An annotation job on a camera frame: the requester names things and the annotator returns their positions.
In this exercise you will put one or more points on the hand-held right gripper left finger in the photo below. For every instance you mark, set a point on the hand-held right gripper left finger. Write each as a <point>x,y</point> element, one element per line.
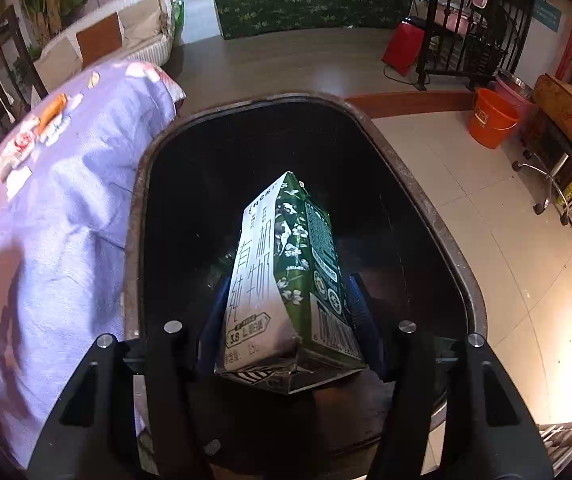
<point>209,330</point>

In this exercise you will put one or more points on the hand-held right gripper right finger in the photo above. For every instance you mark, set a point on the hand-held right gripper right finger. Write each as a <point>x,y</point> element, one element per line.
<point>371,330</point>

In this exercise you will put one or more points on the green white milk carton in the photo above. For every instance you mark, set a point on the green white milk carton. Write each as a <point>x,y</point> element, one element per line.
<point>276,310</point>

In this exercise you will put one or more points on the black trash bin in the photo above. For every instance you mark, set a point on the black trash bin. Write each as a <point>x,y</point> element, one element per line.
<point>366,200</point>

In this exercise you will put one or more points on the purple floral bedsheet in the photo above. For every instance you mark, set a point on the purple floral bedsheet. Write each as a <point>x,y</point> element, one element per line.
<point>65,240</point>

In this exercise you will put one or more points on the chrome wheeled stool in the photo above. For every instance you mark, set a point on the chrome wheeled stool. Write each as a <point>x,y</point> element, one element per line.
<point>548,175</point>

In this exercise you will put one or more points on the orange bucket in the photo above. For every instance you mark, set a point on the orange bucket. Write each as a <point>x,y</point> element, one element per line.
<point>493,120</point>

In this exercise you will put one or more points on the orange tan wrapper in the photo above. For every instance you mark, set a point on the orange tan wrapper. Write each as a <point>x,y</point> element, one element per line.
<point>51,112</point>

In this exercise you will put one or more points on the pink basin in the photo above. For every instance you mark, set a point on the pink basin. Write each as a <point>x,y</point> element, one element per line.
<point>526,105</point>

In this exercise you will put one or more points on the red bag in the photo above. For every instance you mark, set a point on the red bag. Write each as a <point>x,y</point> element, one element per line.
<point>403,47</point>

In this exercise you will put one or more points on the metal basin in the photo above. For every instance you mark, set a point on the metal basin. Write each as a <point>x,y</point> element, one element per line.
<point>513,82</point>

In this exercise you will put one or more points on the white wicker swing sofa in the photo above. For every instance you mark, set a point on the white wicker swing sofa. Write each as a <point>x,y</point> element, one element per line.
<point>150,47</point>

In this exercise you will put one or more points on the brown patterned cushion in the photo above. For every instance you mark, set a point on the brown patterned cushion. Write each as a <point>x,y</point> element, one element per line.
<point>571,115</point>

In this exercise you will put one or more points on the black metal rack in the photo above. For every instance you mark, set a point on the black metal rack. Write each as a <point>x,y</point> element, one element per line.
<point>491,50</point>

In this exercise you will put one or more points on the beige cushion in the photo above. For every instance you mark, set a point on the beige cushion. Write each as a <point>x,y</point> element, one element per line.
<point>140,20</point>
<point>58,65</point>

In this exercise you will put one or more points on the green plastic bag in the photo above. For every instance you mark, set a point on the green plastic bag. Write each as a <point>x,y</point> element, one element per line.
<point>178,20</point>

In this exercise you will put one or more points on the green floral covered counter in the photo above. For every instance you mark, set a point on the green floral covered counter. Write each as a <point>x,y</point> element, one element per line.
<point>311,0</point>

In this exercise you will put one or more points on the banana plant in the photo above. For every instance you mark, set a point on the banana plant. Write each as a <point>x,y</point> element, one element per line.
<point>50,0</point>

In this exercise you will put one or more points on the blue wall sign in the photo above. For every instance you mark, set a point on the blue wall sign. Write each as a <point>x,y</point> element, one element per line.
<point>548,12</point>

